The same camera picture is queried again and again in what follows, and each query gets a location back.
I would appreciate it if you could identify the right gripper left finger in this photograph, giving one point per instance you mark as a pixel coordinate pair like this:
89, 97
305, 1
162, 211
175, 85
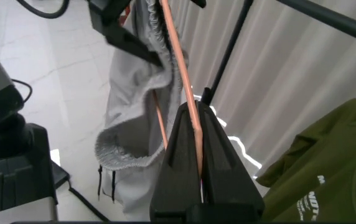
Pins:
178, 174

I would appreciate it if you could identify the pale grey garment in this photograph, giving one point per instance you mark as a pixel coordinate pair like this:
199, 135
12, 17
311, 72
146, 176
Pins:
128, 87

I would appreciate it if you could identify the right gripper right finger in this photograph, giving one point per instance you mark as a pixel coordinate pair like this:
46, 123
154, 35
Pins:
231, 186

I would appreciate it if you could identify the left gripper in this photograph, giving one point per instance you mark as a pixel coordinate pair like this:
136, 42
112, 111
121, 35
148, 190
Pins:
106, 12

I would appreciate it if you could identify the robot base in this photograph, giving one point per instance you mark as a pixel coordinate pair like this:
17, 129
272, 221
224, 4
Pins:
13, 177

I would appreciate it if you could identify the green long-sleeved shirt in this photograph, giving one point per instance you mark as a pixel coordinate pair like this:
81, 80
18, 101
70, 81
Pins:
321, 149

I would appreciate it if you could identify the black clothes rack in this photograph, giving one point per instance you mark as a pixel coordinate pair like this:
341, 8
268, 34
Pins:
336, 20

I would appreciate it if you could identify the pink clothes hanger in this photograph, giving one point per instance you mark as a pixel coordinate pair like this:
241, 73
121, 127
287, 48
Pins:
181, 59

